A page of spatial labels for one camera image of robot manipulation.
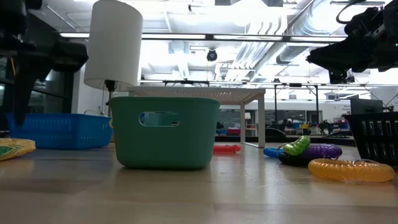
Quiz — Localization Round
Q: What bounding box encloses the black coil wristband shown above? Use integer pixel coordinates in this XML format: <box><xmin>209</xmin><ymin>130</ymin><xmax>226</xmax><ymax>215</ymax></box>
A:
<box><xmin>277</xmin><ymin>151</ymin><xmax>312</xmax><ymax>167</ymax></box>

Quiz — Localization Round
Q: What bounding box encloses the green coil wristband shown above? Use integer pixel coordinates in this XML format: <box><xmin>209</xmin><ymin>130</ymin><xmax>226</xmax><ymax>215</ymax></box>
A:
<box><xmin>282</xmin><ymin>135</ymin><xmax>312</xmax><ymax>157</ymax></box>

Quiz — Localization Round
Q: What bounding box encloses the blue plastic basket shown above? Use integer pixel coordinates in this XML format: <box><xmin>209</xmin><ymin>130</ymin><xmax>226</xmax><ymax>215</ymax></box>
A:
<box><xmin>4</xmin><ymin>113</ymin><xmax>114</xmax><ymax>151</ymax></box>

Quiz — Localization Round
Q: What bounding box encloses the blue coil wristband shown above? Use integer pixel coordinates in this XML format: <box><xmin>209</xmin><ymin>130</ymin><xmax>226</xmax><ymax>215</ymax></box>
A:
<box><xmin>262</xmin><ymin>147</ymin><xmax>285</xmax><ymax>159</ymax></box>

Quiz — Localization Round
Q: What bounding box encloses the white perforated metal shelf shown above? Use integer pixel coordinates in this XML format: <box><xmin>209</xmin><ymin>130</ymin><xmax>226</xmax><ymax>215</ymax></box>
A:
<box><xmin>127</xmin><ymin>86</ymin><xmax>267</xmax><ymax>149</ymax></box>

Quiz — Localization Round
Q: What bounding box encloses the dark computer monitor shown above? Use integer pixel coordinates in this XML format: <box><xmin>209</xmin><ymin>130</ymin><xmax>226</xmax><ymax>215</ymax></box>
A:
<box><xmin>350</xmin><ymin>98</ymin><xmax>384</xmax><ymax>116</ymax></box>

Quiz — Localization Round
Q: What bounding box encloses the green plastic bin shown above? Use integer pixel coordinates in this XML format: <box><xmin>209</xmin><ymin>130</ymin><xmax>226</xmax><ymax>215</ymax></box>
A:
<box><xmin>109</xmin><ymin>96</ymin><xmax>221</xmax><ymax>170</ymax></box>

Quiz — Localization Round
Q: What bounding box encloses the black plastic basket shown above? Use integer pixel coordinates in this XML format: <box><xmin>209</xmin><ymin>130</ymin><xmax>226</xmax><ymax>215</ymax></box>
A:
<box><xmin>343</xmin><ymin>111</ymin><xmax>398</xmax><ymax>166</ymax></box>

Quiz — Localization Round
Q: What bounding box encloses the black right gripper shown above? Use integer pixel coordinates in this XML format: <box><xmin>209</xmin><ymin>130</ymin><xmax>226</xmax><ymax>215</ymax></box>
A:
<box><xmin>306</xmin><ymin>30</ymin><xmax>384</xmax><ymax>73</ymax></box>

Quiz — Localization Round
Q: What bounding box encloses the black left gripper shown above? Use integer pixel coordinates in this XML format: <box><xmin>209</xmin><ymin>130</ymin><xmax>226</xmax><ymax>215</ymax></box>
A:
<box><xmin>0</xmin><ymin>39</ymin><xmax>90</xmax><ymax>126</ymax></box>

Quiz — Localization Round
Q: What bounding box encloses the yellow coil wristband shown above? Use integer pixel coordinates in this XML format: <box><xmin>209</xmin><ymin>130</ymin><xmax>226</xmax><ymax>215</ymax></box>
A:
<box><xmin>308</xmin><ymin>157</ymin><xmax>396</xmax><ymax>183</ymax></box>

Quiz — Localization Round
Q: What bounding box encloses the black overhead camera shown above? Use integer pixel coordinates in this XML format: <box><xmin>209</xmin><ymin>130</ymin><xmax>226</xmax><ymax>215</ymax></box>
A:
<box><xmin>206</xmin><ymin>47</ymin><xmax>219</xmax><ymax>63</ymax></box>

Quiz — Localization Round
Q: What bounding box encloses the purple coil wristband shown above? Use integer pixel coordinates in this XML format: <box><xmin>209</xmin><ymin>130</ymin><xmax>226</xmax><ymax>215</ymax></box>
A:
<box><xmin>300</xmin><ymin>143</ymin><xmax>343</xmax><ymax>161</ymax></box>

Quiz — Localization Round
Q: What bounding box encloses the black overhead rig beam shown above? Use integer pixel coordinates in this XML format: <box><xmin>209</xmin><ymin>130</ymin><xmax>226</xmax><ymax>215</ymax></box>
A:
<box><xmin>58</xmin><ymin>32</ymin><xmax>348</xmax><ymax>44</ymax></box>

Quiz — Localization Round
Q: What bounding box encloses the white cylindrical table lamp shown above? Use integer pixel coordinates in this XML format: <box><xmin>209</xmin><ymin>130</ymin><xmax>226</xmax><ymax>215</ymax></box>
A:
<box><xmin>83</xmin><ymin>0</ymin><xmax>144</xmax><ymax>118</ymax></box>

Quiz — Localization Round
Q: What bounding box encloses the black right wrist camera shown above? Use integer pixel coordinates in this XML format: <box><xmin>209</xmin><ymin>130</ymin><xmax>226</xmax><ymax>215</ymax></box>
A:
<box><xmin>328</xmin><ymin>70</ymin><xmax>349</xmax><ymax>85</ymax></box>

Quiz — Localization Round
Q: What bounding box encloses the red coil wristband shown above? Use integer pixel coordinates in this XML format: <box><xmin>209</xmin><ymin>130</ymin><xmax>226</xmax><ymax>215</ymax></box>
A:
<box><xmin>213</xmin><ymin>144</ymin><xmax>242</xmax><ymax>154</ymax></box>

